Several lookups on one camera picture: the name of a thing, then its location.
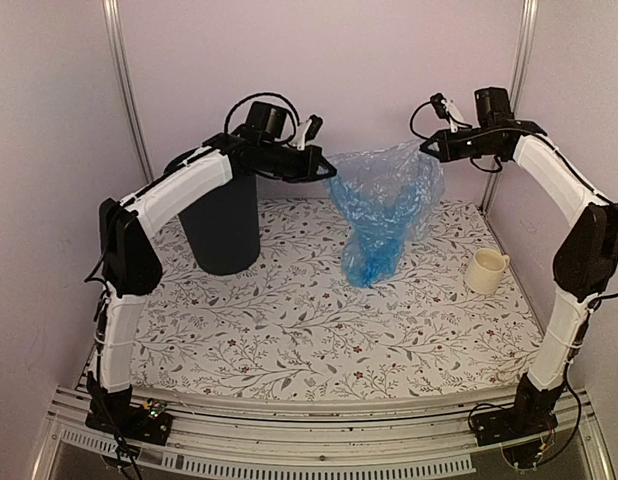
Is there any camera black cable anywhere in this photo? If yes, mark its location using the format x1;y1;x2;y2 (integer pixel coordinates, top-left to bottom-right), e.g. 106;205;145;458
408;99;440;144
225;92;310;136

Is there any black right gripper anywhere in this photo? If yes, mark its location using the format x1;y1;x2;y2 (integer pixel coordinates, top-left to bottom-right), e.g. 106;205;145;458
420;125;502;162

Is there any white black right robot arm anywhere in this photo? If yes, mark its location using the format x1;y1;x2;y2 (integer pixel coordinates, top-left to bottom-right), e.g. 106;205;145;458
420;87;618;445

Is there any left aluminium corner post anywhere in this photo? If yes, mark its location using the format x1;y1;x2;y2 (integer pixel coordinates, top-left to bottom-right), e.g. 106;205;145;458
102;0;155;183

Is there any dark grey trash bin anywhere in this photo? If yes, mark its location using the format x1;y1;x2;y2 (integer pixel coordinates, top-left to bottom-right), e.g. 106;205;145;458
179;167;260;276

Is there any blue plastic trash bag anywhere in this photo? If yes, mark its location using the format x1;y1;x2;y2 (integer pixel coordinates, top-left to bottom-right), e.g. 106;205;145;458
327;140;444;288

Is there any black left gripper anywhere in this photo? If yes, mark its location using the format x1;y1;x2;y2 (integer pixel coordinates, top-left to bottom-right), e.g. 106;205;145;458
261;139;338;182

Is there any right aluminium corner post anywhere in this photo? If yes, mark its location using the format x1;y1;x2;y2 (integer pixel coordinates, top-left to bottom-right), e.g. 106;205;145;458
478;0;539;214

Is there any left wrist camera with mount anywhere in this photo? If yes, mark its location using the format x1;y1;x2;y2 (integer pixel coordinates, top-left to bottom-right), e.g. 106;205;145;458
290;114;323;151

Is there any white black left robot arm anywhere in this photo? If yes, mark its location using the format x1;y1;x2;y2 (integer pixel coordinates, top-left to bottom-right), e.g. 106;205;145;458
87;94;337;434

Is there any left camera black cable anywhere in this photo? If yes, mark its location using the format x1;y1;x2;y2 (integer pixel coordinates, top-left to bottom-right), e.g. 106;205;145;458
225;92;310;136

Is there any cream ceramic mug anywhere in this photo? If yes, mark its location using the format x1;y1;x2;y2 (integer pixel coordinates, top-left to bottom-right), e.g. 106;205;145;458
463;248;510;295

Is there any aluminium corner post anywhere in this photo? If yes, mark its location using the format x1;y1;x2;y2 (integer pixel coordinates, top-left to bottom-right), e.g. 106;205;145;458
102;0;155;183
478;0;539;214

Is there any aluminium front rail frame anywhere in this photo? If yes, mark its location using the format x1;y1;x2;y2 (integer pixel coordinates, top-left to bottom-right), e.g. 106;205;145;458
31;384;615;480

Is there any floral patterned table mat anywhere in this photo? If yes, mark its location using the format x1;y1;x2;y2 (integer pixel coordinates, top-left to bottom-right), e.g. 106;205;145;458
88;197;550;401

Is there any right camera black cable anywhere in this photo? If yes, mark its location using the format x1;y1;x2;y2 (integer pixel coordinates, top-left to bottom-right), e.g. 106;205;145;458
408;99;440;144

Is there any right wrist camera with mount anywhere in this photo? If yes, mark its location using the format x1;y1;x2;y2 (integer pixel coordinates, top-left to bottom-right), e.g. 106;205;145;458
430;93;472;133

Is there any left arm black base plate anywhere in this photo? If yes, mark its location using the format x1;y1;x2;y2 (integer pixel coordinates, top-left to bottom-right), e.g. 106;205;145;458
85;400;174;446

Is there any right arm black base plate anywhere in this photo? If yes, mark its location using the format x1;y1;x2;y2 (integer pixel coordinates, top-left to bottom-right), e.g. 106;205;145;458
467;403;558;446

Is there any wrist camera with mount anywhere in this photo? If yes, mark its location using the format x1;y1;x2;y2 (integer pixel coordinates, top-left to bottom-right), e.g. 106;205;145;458
430;93;472;133
290;114;323;151

